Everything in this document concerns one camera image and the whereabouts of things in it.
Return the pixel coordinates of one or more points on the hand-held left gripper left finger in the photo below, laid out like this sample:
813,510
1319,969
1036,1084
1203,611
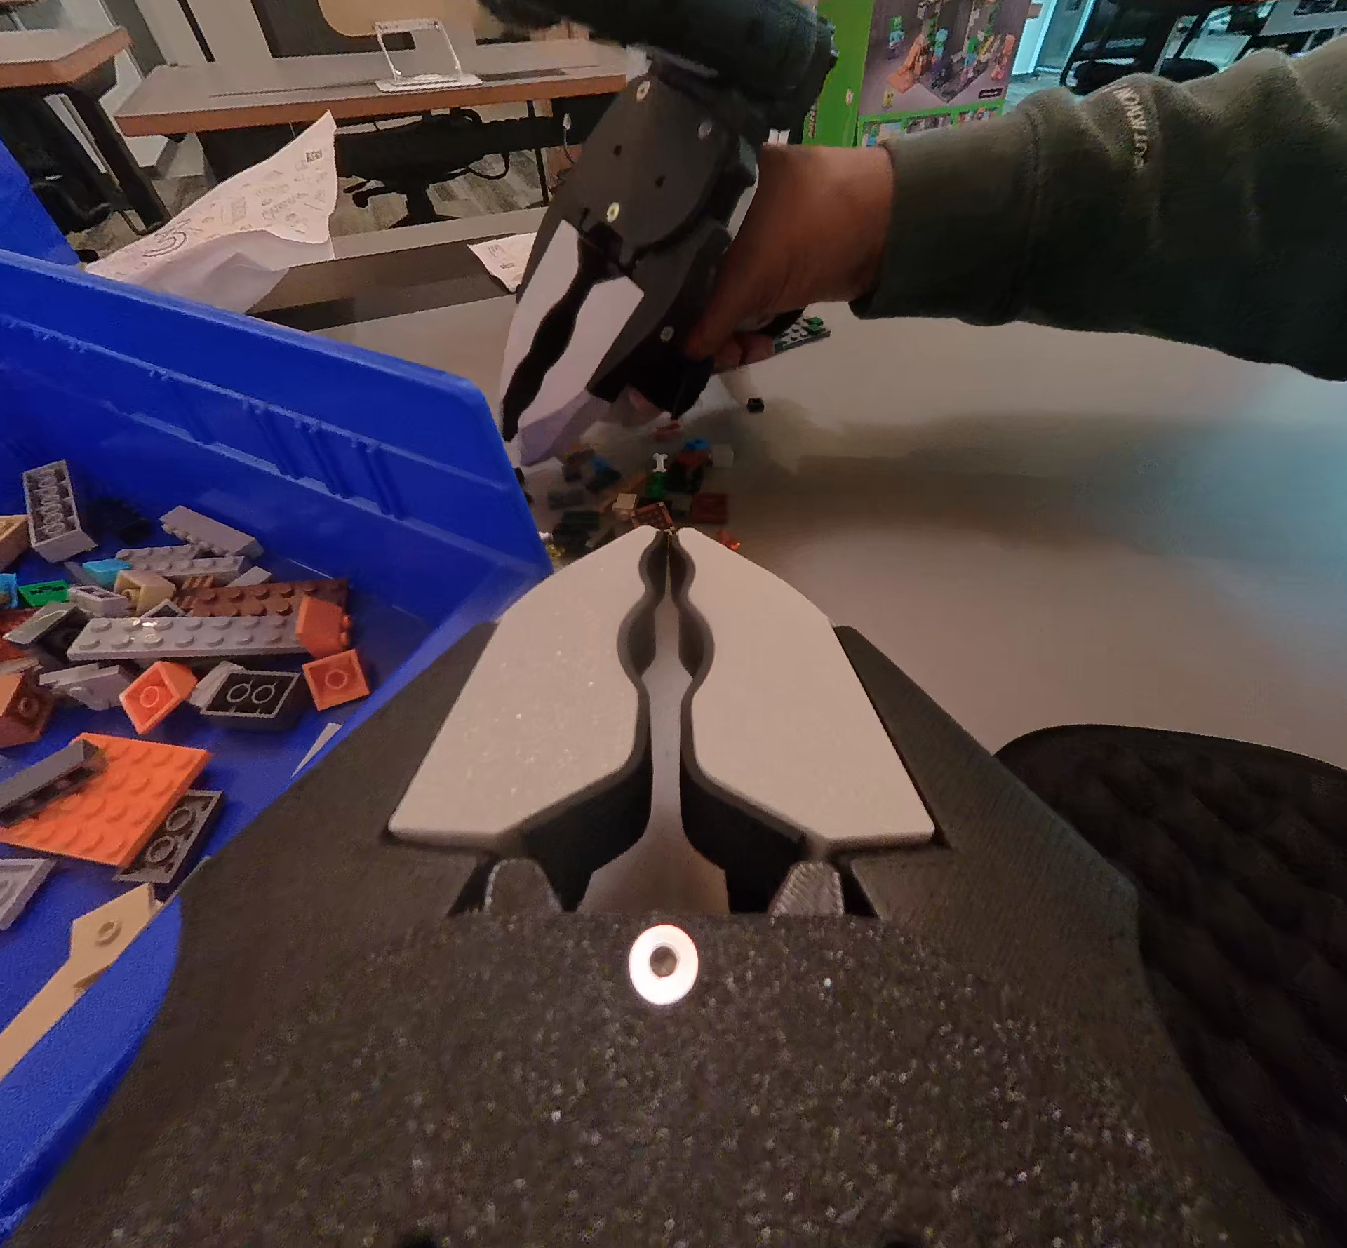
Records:
526,722

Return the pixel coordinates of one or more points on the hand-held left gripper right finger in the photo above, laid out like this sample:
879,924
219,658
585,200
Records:
800,722

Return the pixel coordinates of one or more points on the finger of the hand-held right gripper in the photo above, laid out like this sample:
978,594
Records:
605,321
536,290

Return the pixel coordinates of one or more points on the small toy bricks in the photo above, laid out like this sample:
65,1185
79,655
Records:
653,491

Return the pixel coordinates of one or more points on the blue plastic bin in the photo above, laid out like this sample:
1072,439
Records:
31,206
316,449

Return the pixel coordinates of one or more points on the large brick-print paper bag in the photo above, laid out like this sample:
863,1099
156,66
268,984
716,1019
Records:
242,216

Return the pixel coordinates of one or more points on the pile of toy bricks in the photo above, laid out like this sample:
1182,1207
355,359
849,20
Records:
190,638

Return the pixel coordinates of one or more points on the person's right forearm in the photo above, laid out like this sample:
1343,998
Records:
1105,206

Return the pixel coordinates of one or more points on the grey desk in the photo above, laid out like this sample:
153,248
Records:
999,533

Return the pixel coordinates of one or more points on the wood-edged background desk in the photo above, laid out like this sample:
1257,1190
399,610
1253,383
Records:
316,95

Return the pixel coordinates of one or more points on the person's right hand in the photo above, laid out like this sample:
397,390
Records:
810,227

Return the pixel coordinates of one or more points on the white printed paper sheet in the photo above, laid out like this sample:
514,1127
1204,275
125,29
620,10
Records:
503,262

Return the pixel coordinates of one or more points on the clear acrylic stand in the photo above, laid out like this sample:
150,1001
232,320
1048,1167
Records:
427,53

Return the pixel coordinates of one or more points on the green toy box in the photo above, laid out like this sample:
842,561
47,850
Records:
947,38

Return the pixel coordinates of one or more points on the black chair armrest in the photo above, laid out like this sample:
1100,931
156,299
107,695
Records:
1210,900

